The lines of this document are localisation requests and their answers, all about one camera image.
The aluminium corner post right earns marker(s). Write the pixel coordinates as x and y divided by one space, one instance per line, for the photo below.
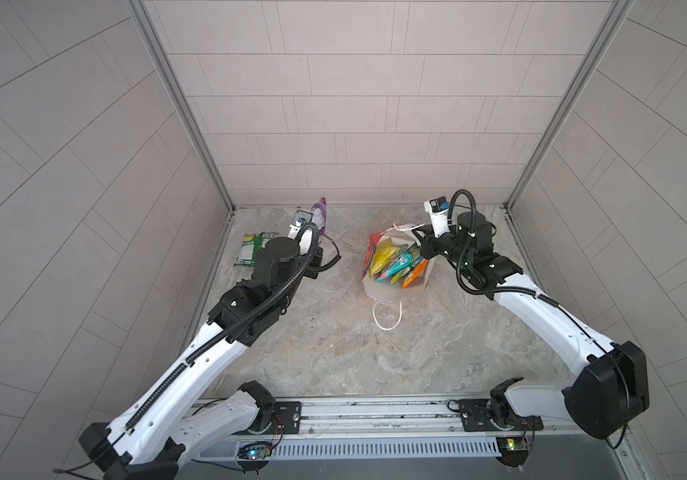
597 49

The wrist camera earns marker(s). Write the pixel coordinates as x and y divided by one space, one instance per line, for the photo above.
438 209
300 219

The red paper gift bag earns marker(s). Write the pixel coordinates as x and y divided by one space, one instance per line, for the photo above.
388 298

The yellow green snack packet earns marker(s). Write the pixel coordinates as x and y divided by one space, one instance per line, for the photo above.
384 256

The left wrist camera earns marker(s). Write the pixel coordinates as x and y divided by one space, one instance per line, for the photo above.
300 219

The left green circuit board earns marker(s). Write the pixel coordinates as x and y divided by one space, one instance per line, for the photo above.
257 451

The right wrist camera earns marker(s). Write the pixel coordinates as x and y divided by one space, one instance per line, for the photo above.
438 209

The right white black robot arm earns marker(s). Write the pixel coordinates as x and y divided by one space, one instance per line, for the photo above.
609 385

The aluminium corner post left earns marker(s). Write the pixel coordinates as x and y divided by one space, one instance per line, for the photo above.
142 19

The orange snack packet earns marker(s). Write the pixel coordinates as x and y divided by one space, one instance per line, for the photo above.
415 274

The teal snack packet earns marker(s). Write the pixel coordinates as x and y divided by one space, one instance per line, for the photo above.
402 262

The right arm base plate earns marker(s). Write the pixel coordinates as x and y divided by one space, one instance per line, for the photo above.
490 415

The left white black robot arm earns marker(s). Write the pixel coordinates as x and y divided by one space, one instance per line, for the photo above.
164 430

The right circuit board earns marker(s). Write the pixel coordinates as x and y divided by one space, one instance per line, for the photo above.
514 451

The purple snack packet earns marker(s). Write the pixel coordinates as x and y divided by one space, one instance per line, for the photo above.
319 211

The aluminium corner post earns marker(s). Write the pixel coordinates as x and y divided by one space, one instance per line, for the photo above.
597 49
142 19

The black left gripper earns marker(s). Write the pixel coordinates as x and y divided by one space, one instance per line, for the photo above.
311 260

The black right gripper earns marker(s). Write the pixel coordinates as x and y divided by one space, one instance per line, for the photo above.
427 240

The lime yellow snack packet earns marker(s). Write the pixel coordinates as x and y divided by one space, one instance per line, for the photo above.
402 273

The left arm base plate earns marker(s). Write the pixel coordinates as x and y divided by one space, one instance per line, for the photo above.
286 416

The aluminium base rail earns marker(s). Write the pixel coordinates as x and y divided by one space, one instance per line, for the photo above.
422 426

